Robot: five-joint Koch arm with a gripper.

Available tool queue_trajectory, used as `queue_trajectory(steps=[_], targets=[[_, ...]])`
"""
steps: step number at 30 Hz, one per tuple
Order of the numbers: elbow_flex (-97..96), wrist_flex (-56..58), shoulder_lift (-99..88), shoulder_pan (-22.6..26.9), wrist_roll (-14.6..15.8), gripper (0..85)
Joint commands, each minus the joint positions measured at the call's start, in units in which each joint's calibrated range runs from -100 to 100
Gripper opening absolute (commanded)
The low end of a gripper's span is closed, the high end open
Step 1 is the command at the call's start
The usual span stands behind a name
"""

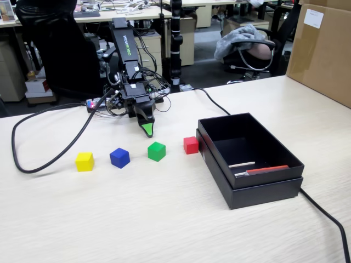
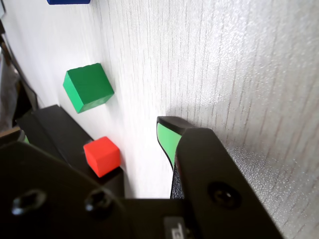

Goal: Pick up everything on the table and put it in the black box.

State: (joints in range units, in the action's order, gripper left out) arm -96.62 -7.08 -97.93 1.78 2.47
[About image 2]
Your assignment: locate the green wooden cube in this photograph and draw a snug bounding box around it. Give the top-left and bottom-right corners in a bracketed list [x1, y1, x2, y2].
[62, 63, 115, 114]

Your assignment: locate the black cardboard box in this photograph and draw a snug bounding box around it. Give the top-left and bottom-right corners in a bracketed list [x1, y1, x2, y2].
[16, 109, 68, 165]

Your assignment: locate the black open box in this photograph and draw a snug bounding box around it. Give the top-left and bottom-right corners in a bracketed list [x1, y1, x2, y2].
[37, 104, 125, 200]

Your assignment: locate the blue wooden cube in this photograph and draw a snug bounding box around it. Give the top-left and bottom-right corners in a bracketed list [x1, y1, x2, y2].
[46, 0, 91, 5]

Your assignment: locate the red wooden cube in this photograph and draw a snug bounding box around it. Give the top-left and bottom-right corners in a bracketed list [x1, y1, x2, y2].
[83, 136, 121, 178]

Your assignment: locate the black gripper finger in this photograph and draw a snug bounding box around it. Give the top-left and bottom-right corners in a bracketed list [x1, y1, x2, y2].
[156, 116, 285, 239]
[0, 129, 133, 239]

